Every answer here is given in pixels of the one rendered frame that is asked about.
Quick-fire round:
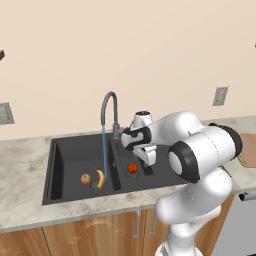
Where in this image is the black double sink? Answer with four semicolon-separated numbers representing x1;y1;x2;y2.
41;131;202;206

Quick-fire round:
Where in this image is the pale tan peach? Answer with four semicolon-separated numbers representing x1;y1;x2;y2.
80;173;92;186

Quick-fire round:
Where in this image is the grey dishwasher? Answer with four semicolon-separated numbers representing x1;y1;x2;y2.
211;191;256;256

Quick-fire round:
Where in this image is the red apple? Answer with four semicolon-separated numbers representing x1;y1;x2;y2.
127;162;139;175

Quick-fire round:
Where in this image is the brown wooden cutting board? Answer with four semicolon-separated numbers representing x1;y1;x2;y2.
236;133;256;169

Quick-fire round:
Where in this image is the grey wall outlet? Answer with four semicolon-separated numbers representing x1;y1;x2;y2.
0;102;16;126
212;86;230;107

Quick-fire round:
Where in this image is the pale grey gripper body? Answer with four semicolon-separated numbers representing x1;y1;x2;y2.
132;143;159;167

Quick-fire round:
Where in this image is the blue water stream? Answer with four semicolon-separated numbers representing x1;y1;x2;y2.
101;124;110;180

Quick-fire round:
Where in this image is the grey arched sink faucet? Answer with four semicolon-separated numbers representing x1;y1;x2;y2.
100;91;122;141

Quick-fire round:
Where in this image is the yellow banana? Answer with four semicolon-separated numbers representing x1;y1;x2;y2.
94;168;107;190

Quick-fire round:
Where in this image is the grey cupboard door handle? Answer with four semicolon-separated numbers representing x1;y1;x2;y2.
133;209;141;240
149;207;158;237

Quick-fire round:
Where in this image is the grey dishwasher handle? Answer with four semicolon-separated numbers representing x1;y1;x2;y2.
238;191;256;203

